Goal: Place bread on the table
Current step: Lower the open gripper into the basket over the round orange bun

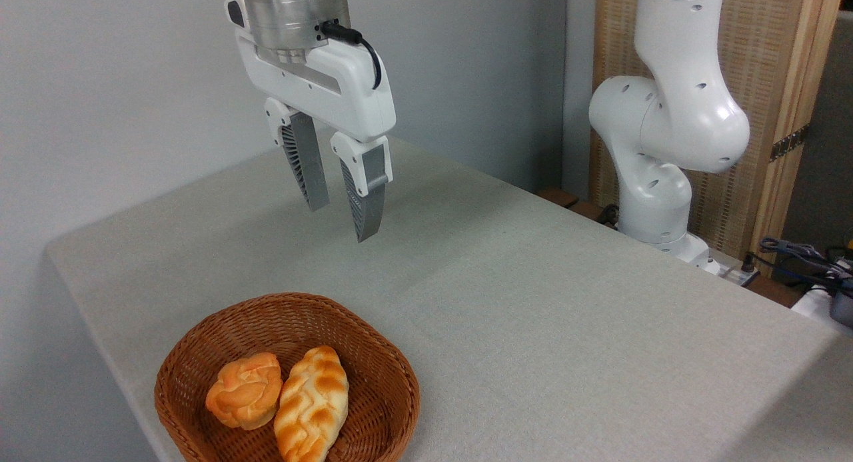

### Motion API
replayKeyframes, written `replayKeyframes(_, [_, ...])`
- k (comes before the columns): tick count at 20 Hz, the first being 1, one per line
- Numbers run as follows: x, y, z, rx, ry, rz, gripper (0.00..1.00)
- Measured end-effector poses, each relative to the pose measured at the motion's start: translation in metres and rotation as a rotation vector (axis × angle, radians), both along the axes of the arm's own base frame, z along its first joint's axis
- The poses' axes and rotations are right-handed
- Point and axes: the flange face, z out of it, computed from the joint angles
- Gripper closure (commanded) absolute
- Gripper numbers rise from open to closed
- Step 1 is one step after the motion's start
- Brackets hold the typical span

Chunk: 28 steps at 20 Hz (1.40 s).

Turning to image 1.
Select round orange bread roll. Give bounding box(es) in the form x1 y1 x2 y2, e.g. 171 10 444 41
205 352 284 431

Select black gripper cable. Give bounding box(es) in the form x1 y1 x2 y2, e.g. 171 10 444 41
321 21 384 91

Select brown wicker basket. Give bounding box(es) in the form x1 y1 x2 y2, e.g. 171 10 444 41
155 292 421 462

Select metal screen hinge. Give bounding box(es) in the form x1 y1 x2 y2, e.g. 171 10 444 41
769 123 811 163

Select long braided bread loaf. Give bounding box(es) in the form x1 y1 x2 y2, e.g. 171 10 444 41
273 345 350 462

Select blue grey cable bundle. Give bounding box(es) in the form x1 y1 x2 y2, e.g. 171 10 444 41
758 237 853 284

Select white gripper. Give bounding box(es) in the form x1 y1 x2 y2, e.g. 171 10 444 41
226 0 397 243

